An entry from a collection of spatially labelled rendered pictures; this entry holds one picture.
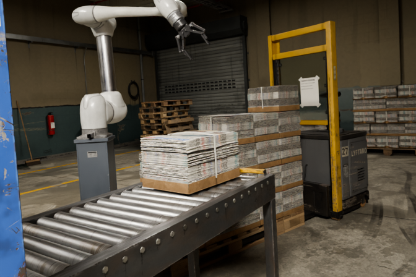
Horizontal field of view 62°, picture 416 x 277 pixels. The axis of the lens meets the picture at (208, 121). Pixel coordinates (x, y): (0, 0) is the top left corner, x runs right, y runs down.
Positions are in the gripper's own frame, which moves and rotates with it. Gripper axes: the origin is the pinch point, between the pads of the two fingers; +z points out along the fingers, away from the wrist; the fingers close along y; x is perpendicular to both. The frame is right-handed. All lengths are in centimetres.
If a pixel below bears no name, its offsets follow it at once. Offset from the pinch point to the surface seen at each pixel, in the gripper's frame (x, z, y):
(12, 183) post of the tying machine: -156, 33, 11
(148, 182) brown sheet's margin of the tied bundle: -60, 44, -38
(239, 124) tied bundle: 68, 49, -29
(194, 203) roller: -75, 61, -16
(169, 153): -63, 40, -19
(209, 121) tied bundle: 68, 33, -48
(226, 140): -40, 49, -4
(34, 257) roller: -129, 43, -32
